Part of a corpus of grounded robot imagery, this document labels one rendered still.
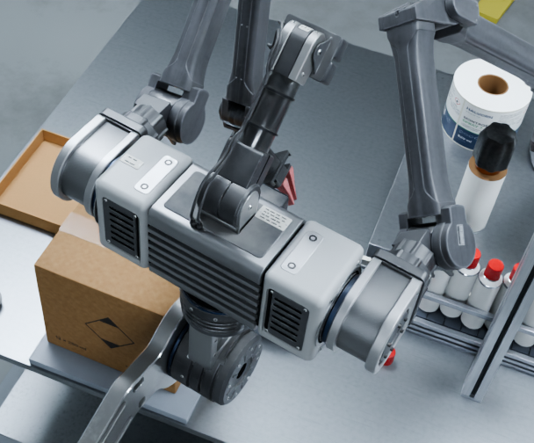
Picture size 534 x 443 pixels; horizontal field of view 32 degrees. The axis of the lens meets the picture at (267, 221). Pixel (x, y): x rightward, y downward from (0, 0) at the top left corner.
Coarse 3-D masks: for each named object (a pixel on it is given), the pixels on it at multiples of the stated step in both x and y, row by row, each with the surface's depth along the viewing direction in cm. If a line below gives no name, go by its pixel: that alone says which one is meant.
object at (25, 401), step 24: (0, 384) 261; (24, 384) 261; (48, 384) 262; (0, 408) 256; (24, 408) 256; (48, 408) 257; (72, 408) 257; (96, 408) 258; (0, 432) 251; (24, 432) 252; (48, 432) 252; (72, 432) 253; (144, 432) 254; (168, 432) 255
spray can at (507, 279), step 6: (516, 264) 191; (504, 276) 194; (510, 276) 192; (504, 282) 193; (504, 288) 194; (498, 294) 197; (498, 300) 197; (492, 306) 200; (498, 306) 198; (492, 312) 201; (486, 324) 205
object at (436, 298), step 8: (424, 296) 200; (432, 296) 199; (440, 296) 200; (448, 304) 199; (456, 304) 199; (464, 304) 199; (472, 312) 198; (480, 312) 198; (488, 312) 198; (488, 320) 198; (520, 328) 196; (528, 328) 196
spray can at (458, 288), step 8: (472, 264) 192; (456, 272) 196; (464, 272) 194; (472, 272) 194; (456, 280) 197; (464, 280) 195; (472, 280) 196; (448, 288) 201; (456, 288) 198; (464, 288) 197; (448, 296) 202; (456, 296) 200; (464, 296) 200; (440, 304) 207; (448, 312) 205; (456, 312) 204
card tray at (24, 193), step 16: (32, 144) 232; (48, 144) 237; (64, 144) 236; (32, 160) 233; (48, 160) 233; (16, 176) 229; (32, 176) 229; (48, 176) 230; (0, 192) 224; (16, 192) 225; (32, 192) 226; (48, 192) 226; (0, 208) 220; (16, 208) 218; (32, 208) 223; (48, 208) 223; (64, 208) 223; (32, 224) 219; (48, 224) 217
